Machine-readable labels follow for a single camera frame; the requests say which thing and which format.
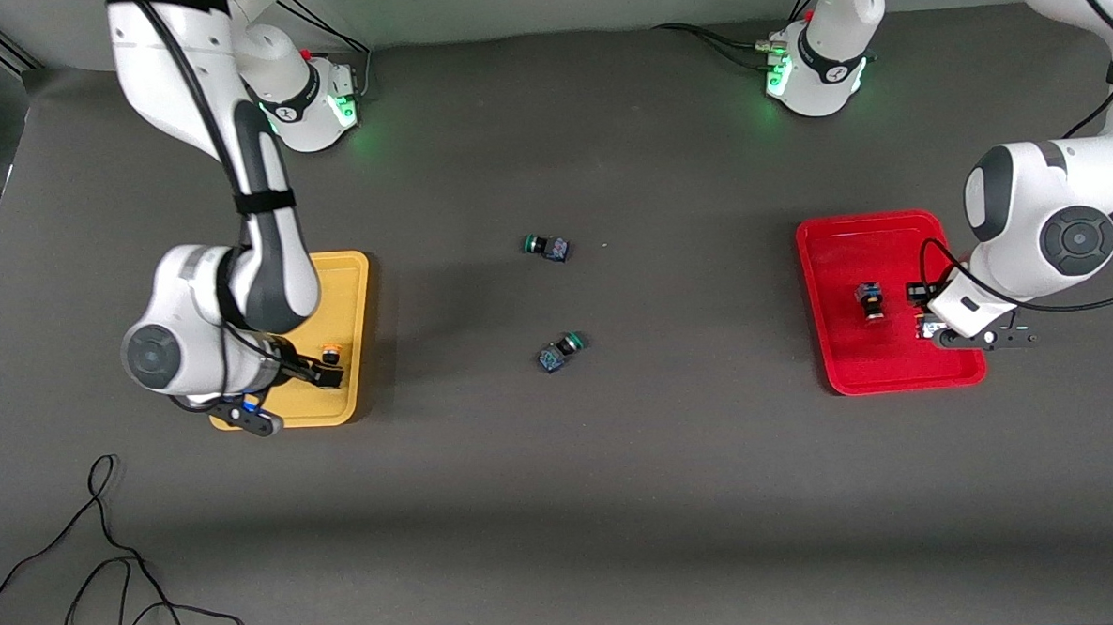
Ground yellow plastic tray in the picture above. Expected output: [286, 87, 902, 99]
[202, 250, 377, 432]

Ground red plastic tray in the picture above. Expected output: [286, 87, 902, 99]
[794, 206, 989, 399]

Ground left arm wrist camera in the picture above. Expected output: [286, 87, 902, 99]
[931, 322, 1038, 354]

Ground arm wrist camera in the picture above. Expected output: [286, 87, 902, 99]
[208, 395, 285, 439]
[931, 322, 1038, 354]

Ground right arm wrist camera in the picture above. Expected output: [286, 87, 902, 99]
[208, 395, 285, 439]

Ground left arm black wrist cable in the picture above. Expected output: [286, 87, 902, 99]
[907, 0, 1113, 322]

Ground arm black wrist cable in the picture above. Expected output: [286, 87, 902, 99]
[130, 0, 284, 411]
[907, 0, 1113, 322]

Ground green push button switch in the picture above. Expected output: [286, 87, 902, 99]
[521, 231, 572, 264]
[536, 331, 587, 374]

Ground thin black loose cable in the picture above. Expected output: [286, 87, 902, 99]
[0, 449, 252, 625]

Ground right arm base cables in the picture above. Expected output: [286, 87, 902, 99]
[275, 0, 376, 108]

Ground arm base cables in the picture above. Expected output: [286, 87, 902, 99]
[275, 0, 376, 108]
[651, 0, 824, 76]

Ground right arm black wrist cable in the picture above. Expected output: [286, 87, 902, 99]
[130, 0, 284, 411]

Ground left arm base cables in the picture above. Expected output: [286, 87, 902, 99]
[651, 0, 824, 76]

